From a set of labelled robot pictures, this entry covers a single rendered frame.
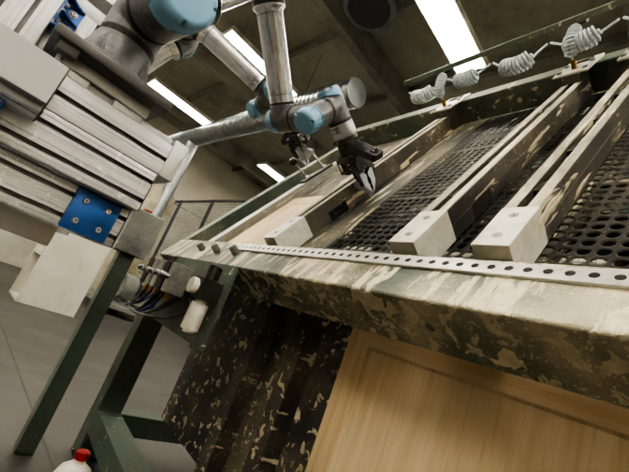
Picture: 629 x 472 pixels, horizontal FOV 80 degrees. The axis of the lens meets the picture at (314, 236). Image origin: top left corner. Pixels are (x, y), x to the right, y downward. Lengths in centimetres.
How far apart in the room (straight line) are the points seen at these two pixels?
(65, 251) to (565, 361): 481
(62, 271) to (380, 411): 444
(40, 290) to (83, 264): 48
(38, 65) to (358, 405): 88
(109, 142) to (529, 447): 92
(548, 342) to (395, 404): 43
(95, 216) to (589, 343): 85
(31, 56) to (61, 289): 440
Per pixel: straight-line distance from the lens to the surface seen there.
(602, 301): 54
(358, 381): 96
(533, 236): 70
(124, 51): 93
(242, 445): 129
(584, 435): 75
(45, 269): 499
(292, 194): 171
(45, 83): 74
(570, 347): 53
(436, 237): 78
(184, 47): 169
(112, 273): 165
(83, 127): 87
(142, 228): 163
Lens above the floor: 69
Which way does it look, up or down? 15 degrees up
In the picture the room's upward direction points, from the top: 21 degrees clockwise
